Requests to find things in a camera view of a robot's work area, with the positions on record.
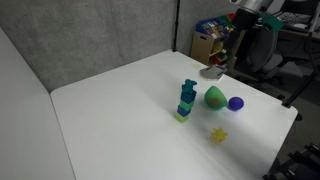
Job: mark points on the black tripod stand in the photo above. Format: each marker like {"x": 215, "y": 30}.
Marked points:
{"x": 175, "y": 26}

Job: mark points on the light green toy block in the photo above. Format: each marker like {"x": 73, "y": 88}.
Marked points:
{"x": 182, "y": 117}

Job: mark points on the blue toy block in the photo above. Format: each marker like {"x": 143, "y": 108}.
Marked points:
{"x": 184, "y": 111}
{"x": 188, "y": 96}

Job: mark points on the black computer monitor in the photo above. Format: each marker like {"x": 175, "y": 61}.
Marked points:
{"x": 305, "y": 6}

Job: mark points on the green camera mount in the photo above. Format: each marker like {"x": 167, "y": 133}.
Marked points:
{"x": 272, "y": 22}

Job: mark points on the dark green rubber toy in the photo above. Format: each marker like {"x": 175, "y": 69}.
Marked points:
{"x": 189, "y": 86}

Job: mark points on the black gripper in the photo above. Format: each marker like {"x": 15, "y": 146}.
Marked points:
{"x": 245, "y": 21}

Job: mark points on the blue ball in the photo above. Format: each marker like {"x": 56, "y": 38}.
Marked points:
{"x": 235, "y": 104}

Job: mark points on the yellow spiky star toy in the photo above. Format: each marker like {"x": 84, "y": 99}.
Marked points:
{"x": 219, "y": 135}

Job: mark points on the green egg-shaped toy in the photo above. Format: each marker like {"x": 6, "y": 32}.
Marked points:
{"x": 215, "y": 98}

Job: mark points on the grey office chair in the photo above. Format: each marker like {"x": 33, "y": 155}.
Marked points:
{"x": 265, "y": 53}

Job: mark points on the cardboard box with items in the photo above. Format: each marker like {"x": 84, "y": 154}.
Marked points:
{"x": 205, "y": 41}

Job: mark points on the black camera stand pole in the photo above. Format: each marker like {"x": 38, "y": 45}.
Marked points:
{"x": 300, "y": 90}

